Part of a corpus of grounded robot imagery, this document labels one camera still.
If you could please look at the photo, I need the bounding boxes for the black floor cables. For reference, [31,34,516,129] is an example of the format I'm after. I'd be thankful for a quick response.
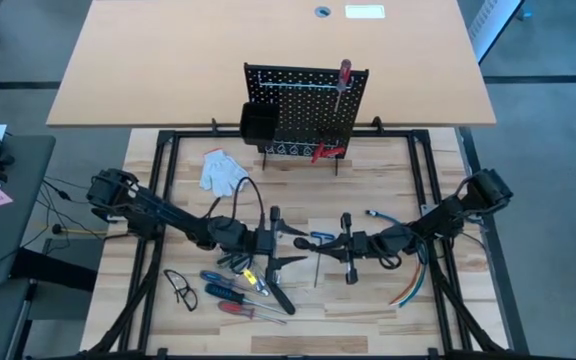
[35,174,119,241]

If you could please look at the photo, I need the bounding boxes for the slim black-handled driver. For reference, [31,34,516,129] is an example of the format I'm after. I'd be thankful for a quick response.
[216,252,239,274]
[232,253,253,276]

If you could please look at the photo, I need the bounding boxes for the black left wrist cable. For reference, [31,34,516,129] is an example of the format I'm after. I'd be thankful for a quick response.
[205,175,268,234]

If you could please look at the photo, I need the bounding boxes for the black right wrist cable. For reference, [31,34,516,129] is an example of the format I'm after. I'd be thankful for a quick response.
[378,238,405,271]

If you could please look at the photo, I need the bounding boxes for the black pegboard bin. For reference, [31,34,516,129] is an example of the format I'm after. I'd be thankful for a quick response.
[240,102,281,147]

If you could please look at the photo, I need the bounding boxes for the black metal rig frame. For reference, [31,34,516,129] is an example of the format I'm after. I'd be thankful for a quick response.
[85,128,512,360]

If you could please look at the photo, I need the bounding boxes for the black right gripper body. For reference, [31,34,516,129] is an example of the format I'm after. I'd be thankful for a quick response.
[340,212,387,286]

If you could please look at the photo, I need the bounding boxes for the dark grey side table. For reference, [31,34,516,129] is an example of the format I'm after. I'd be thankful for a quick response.
[0,133,57,287]

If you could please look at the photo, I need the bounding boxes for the blue T-handle hex key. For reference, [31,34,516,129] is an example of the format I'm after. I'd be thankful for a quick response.
[310,230,336,289]

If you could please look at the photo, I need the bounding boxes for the green cable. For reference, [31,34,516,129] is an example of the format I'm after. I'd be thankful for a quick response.
[400,249,426,307]

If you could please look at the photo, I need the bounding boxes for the light wooden desk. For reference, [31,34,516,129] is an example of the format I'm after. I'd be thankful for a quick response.
[46,0,498,129]

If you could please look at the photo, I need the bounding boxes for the red-handled flat screwdriver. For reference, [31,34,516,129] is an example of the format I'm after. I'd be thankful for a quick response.
[217,300,290,326]

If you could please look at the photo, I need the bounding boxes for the black-and-blue-handled screwdriver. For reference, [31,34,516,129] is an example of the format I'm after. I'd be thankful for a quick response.
[204,282,288,315]

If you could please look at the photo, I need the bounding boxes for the white perforated panel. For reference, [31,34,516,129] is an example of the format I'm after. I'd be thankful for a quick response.
[469,0,525,65]

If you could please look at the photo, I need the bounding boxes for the blue cable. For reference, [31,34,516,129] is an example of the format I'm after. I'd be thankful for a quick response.
[366,209,429,308]

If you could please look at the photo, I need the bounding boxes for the slotted tool holder rail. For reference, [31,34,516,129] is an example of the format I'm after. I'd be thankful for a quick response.
[260,79,357,92]

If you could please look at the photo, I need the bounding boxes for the wire hook rail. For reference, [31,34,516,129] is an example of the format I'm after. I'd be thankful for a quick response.
[265,142,342,157]

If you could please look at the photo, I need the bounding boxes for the black metal pegboard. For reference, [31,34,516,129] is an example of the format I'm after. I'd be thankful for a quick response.
[241,62,371,176]

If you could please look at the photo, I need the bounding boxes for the coloured cable bundle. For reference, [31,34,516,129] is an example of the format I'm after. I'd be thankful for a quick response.
[390,254,420,306]

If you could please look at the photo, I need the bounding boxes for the white rectangular desk plate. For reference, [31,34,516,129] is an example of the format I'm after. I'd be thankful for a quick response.
[344,4,386,20]

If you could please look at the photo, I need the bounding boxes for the black-framed safety glasses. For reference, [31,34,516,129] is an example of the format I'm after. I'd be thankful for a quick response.
[162,268,200,313]

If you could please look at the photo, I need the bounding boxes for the yellow cable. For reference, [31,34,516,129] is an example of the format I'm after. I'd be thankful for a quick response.
[395,252,423,307]

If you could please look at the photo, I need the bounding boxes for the yellow rod black knob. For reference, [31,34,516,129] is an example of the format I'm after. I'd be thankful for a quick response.
[51,224,109,236]

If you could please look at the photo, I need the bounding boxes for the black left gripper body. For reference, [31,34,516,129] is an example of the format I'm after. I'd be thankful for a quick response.
[246,204,283,287]

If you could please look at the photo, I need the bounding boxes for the white work glove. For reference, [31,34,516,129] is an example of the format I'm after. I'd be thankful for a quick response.
[199,148,251,198]

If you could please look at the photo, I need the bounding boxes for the clear red-handled screwdriver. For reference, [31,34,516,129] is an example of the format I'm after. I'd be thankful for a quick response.
[334,58,353,114]

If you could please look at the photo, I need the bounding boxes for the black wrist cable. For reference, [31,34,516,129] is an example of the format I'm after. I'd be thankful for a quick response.
[205,175,268,234]
[378,238,405,271]

